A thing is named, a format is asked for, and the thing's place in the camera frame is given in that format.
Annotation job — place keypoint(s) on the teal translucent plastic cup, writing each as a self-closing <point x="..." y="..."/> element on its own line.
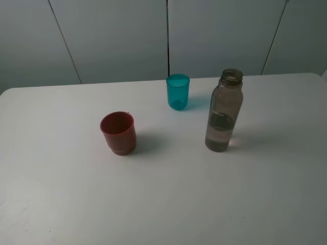
<point x="178" y="91"/>

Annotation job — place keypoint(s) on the smoky translucent plastic bottle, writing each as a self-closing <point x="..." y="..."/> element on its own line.
<point x="226" y="101"/>

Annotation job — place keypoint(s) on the red plastic cup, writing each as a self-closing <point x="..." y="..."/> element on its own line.
<point x="119" y="132"/>

